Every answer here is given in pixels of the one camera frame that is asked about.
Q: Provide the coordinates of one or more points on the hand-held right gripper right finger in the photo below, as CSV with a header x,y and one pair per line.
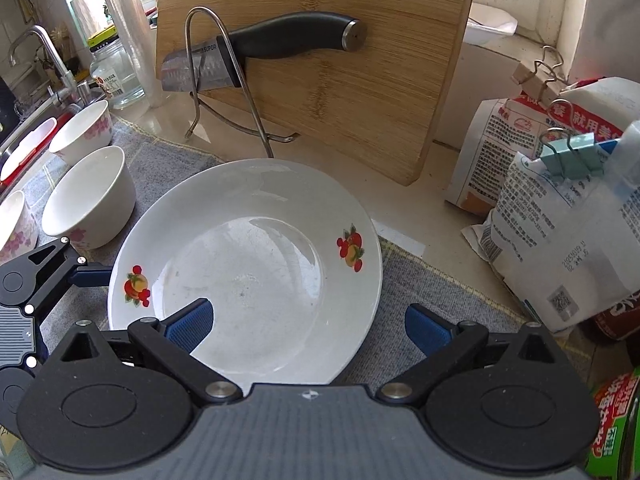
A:
x,y
427,327

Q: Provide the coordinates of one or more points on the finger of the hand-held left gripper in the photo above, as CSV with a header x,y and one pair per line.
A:
x,y
92,276

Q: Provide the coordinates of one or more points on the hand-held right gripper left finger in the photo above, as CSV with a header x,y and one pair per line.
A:
x,y
192,320

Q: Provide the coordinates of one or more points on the white pink-flower bowl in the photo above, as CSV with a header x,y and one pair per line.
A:
x,y
90,195
15,225
82,130

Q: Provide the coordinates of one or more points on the white fruit-print deep plate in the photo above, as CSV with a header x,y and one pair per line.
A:
x,y
260,260

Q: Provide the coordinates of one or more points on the grey teal checked cloth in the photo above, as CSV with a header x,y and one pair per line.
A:
x,y
440,305

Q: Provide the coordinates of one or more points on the white plastic basin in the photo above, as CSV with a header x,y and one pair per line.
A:
x,y
25,145

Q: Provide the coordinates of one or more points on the white blue-print bag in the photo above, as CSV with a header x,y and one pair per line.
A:
x,y
550,240

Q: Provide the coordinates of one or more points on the stainless steel sink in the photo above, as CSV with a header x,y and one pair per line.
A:
x,y
37,110

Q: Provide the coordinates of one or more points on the white red-print bag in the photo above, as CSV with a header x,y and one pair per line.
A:
x,y
495,150

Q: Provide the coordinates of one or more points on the dark soy sauce bottle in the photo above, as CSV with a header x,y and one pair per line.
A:
x,y
622,317

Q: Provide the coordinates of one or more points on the glass jar yellow-green lid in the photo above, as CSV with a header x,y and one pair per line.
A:
x,y
117,80

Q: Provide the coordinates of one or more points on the green-lid sauce jar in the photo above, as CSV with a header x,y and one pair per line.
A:
x,y
612,425

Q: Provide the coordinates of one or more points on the metal faucet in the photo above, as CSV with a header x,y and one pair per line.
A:
x,y
60,65

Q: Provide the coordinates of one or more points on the light blue binder clip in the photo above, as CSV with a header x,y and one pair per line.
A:
x,y
570,162

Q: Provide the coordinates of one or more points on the tall plastic wrap roll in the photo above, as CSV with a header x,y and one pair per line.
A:
x,y
135,35

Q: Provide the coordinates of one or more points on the bamboo cutting board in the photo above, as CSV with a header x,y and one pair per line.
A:
x,y
350,85

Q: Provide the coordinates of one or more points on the short plastic wrap roll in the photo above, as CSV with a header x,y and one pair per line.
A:
x,y
87,15

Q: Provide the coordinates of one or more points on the beige binder clip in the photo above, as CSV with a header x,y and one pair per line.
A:
x,y
525,72

